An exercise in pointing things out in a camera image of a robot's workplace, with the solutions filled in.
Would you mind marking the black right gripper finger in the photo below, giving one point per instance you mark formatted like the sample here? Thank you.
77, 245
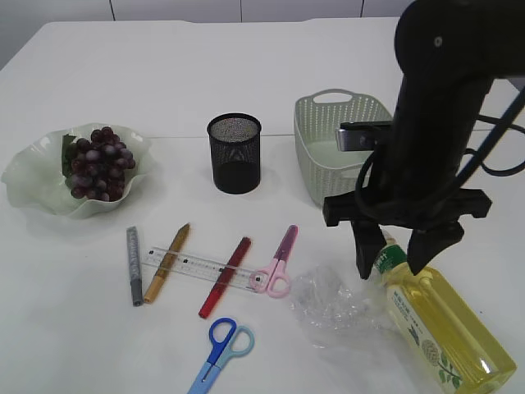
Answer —
369, 241
425, 245

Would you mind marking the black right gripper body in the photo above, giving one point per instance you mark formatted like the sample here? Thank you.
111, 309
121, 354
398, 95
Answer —
344, 208

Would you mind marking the clear plastic sheet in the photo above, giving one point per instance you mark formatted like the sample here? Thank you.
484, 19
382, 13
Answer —
333, 313

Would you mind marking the yellow tea bottle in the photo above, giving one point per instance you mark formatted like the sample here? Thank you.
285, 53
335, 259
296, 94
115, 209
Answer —
450, 341

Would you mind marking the purple grape bunch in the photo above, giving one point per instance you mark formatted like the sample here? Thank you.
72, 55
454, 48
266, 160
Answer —
95, 167

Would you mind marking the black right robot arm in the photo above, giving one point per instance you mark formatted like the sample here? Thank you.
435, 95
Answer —
450, 53

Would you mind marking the green plastic woven basket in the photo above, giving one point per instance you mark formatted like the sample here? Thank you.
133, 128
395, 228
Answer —
326, 171

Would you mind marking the red marker pen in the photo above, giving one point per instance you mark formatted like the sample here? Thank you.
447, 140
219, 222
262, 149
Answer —
224, 278

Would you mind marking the black mesh pen holder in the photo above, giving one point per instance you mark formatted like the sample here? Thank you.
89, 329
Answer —
234, 140

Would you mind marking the clear plastic ruler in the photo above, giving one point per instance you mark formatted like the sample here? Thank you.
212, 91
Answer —
196, 267

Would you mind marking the gold marker pen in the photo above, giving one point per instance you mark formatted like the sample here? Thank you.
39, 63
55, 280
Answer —
166, 264

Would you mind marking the grey marker pen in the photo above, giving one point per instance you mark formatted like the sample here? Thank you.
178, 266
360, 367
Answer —
134, 266

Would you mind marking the pale green wavy plate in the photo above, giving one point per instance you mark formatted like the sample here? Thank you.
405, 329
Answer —
34, 179

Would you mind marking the pink purple scissors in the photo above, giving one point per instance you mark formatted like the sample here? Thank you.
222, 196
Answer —
273, 279

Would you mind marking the blue scissors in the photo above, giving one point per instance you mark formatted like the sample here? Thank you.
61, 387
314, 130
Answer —
222, 352

